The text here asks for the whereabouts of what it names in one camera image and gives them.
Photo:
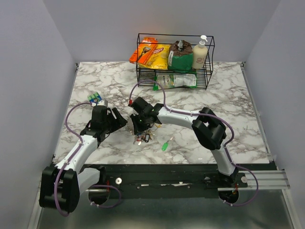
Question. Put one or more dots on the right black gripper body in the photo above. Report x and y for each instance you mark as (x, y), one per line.
(140, 124)

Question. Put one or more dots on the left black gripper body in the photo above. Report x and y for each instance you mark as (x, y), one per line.
(107, 125)

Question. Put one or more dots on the key with green tag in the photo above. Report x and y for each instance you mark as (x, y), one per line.
(166, 144)

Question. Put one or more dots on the metal toothed key ring disc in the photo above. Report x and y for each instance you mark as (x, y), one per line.
(130, 124)

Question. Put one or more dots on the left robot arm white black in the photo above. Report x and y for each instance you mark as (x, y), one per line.
(64, 182)

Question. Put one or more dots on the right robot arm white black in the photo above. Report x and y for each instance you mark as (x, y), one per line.
(208, 128)

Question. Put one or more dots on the green blue sponge pack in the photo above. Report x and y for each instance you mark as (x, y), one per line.
(94, 99)

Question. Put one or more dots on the green white snack bag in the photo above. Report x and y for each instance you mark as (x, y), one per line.
(169, 81)

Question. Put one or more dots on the yellow chips bag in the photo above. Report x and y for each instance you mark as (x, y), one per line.
(159, 58)

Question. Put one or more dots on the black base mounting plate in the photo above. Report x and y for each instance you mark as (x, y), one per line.
(166, 181)

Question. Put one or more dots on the brown green coffee bag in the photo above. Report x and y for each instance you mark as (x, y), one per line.
(180, 56)

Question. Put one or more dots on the orange razor box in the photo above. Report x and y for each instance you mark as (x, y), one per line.
(144, 51)

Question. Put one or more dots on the cream lotion pump bottle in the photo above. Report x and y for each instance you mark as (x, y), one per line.
(200, 52)

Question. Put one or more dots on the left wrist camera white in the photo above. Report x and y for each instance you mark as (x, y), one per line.
(103, 102)

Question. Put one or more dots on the black wire shelf rack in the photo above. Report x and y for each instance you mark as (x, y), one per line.
(146, 76)

